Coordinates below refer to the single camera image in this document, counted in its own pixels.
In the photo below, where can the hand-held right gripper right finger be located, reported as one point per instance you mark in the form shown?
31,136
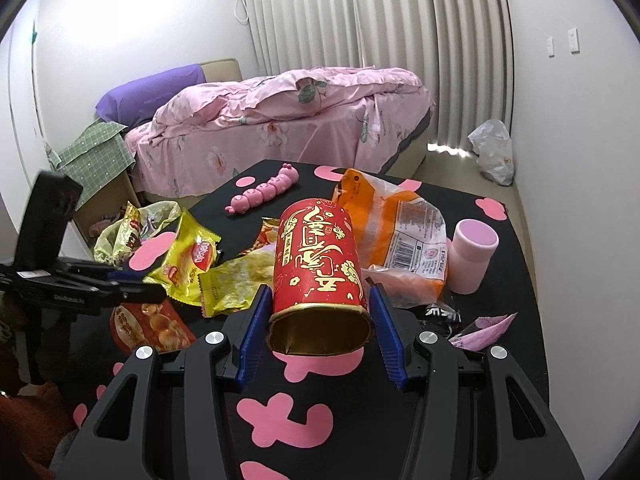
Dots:
387,335

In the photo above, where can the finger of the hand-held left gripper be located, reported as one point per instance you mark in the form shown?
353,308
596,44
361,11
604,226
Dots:
140,294
125,276

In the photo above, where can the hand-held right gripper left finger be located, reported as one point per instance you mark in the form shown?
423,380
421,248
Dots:
252,330

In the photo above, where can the yellow snack packet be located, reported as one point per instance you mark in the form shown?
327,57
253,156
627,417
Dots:
192,255

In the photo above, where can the trash bin with bag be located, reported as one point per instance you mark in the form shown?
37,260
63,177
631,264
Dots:
160,215

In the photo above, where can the red gold cylindrical can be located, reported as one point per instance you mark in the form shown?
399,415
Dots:
315,260

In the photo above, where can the orange clear snack bag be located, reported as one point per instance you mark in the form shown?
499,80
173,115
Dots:
395,215

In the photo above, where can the red food-print snack packet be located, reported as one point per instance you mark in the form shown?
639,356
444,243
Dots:
150,327

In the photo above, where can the red yellow snack wrapper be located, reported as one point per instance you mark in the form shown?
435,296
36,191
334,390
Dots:
130,230

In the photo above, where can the crumpled yellow wrapper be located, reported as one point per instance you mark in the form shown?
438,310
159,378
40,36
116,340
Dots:
235,280

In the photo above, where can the black wrapper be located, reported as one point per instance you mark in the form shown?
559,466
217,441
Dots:
440,316

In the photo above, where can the cardboard box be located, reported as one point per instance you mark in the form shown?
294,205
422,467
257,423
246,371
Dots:
107,200

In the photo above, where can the green checkered cloth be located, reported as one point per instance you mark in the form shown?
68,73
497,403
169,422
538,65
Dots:
95,155

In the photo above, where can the red orange chip packet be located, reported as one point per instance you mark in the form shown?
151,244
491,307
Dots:
262,237

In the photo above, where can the pink paper wrapper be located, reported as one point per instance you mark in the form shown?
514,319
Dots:
482,332

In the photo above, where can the black pink-patterned tablecloth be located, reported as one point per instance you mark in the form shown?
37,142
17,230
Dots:
310,410

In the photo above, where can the pink cup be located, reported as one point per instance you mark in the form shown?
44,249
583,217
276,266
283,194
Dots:
472,255

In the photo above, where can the pink caterpillar toy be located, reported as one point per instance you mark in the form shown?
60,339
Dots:
262,190

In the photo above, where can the orange fuzzy cloth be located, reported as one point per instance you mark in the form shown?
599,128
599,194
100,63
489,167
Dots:
42,405

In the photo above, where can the purple pillow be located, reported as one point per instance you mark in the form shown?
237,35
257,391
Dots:
145,92

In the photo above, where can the bed with pink sheet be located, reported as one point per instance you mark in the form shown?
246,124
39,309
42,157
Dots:
250,150

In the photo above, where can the white plastic bag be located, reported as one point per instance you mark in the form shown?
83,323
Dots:
492,152

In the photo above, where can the beige headboard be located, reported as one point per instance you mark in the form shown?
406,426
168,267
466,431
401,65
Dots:
222,69

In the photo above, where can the pink floral quilt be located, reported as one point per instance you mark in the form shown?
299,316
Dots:
300,95

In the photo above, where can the beige curtain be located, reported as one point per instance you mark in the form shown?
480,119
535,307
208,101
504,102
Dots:
400,20

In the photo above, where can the white wall switch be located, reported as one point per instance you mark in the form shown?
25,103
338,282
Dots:
550,46
572,41

